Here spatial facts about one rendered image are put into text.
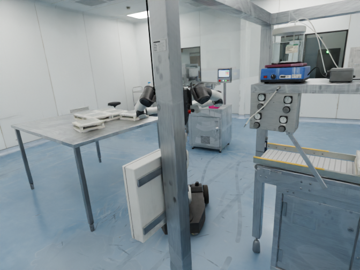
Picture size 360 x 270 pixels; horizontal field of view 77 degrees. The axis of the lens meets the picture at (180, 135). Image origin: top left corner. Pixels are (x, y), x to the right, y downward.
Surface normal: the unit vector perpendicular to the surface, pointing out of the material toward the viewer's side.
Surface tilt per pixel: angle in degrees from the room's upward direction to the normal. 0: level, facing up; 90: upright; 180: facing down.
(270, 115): 90
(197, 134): 88
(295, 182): 90
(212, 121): 90
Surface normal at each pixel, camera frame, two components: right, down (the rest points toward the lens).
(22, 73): 0.87, 0.09
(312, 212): -0.58, 0.26
